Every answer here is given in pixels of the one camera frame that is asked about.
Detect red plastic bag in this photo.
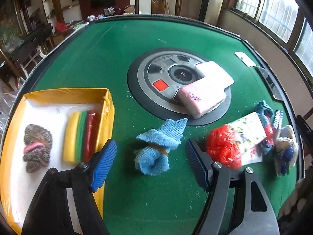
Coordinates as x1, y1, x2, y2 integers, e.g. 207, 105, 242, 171
205, 124, 242, 170

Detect light blue knotted cloth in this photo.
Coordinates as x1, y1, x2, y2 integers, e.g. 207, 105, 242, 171
134, 118, 188, 176

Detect lemon print tissue pack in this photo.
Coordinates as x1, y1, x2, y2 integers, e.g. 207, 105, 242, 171
228, 112, 266, 166

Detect yellow cardboard box tray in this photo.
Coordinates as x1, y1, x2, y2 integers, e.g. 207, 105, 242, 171
1, 88, 115, 234

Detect blue white tissue bag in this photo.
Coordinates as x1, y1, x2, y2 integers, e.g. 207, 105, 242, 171
273, 125, 299, 177

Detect right hand white glove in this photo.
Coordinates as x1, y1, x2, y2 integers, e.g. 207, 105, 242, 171
278, 178, 307, 218

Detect yellow green red sponges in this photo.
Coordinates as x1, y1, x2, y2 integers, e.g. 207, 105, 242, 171
63, 109, 100, 163

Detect pink tissue pack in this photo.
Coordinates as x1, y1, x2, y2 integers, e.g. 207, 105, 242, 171
178, 78, 227, 119

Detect brown pink knitted cloth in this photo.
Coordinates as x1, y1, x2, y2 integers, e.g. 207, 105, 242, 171
23, 124, 52, 174

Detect blue tissue pocket pack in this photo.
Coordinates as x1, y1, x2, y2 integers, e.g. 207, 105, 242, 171
272, 110, 284, 130

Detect round mahjong table console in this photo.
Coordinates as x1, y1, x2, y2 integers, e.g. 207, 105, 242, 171
127, 48, 231, 126

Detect white tissue pack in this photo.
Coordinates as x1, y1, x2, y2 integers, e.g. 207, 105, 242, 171
195, 61, 235, 89

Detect smartphone on table edge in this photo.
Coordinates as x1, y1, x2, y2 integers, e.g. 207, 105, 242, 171
255, 66, 283, 102

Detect white folded napkin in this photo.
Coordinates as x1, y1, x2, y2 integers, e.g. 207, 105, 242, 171
234, 52, 256, 67

